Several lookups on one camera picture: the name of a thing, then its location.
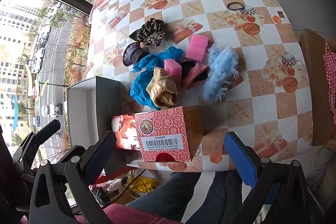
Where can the beige seat cushion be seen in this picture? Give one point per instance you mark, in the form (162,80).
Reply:
(323,169)

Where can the red patterned box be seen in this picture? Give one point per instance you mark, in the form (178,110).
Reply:
(162,124)

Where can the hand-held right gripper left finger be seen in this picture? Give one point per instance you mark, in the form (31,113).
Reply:
(99,158)

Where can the dark scrunchie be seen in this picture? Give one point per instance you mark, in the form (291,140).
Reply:
(187,64)

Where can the beige sock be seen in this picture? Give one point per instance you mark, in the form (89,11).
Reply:
(162,90)

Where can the small pink sponge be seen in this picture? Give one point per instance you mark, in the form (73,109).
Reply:
(173,69)

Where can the person's blue jeans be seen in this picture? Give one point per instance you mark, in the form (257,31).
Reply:
(183,195)

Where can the thin pink sponge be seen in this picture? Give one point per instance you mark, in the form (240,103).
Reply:
(193,76)

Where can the grey box with white inside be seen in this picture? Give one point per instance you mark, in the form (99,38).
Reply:
(107,98)

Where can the blue shoe cover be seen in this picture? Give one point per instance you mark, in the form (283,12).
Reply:
(170,53)
(139,90)

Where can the wooden chair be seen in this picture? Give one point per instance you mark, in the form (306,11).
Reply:
(313,82)

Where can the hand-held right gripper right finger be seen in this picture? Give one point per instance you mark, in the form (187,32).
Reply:
(240,158)

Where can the leopard print scrunchie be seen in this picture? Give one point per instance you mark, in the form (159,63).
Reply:
(149,32)

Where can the floral tissue packet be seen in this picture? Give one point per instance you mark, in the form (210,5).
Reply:
(123,127)

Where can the pink garment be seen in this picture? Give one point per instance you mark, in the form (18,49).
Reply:
(120,214)

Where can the large pink sponge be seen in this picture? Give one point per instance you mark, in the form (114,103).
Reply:
(199,47)

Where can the red checkered cloth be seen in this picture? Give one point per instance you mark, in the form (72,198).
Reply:
(330,69)

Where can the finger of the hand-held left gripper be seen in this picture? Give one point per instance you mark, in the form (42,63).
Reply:
(44,133)

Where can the light blue fluffy scrunchie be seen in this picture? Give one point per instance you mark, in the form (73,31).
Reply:
(219,74)

